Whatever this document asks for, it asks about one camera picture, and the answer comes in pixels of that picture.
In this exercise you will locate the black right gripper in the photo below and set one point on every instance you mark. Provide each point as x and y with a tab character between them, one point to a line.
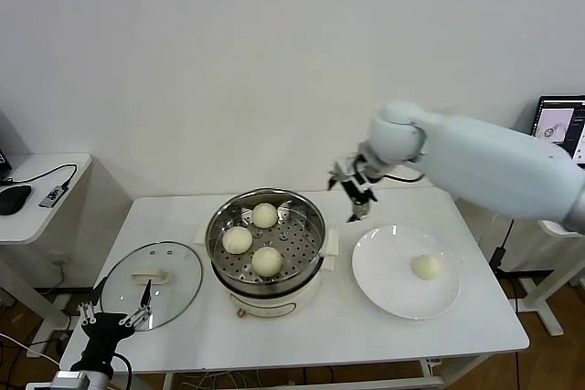
361	189

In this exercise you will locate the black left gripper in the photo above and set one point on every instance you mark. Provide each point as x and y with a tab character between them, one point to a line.
103	335

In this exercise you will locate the round glass pot lid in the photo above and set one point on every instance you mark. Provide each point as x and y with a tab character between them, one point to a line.
183	271

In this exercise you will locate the white steamed baozi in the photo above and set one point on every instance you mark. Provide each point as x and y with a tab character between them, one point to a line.
264	215
266	261
426	266
237	240

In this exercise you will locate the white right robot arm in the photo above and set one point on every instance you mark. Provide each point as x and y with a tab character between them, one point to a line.
480	161

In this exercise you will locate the stainless steel steamer basket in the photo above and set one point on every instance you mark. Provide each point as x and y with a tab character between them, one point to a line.
297	244

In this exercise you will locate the white round plate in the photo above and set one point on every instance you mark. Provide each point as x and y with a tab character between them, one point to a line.
388	280

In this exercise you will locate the white side table with mouse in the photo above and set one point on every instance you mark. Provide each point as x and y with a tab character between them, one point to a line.
45	221

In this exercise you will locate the grey usb hub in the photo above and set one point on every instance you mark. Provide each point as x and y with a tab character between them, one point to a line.
53	196

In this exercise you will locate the cream electric cooker base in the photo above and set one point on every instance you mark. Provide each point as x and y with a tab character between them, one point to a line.
274	305

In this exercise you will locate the black computer mouse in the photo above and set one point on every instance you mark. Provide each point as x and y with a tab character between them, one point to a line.
13	198

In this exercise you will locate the dark screen device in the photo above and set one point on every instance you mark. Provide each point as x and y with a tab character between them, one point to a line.
4	159

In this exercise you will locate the grey open laptop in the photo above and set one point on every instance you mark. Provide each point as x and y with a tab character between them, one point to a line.
557	120

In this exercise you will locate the white side table with laptop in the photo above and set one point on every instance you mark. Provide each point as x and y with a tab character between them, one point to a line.
553	323

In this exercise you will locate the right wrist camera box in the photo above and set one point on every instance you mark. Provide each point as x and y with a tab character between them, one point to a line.
343	168

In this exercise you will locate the wall socket plug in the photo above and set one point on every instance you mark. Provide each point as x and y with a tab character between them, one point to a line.
60	261

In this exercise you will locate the white main table frame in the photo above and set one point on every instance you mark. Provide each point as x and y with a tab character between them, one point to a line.
365	383

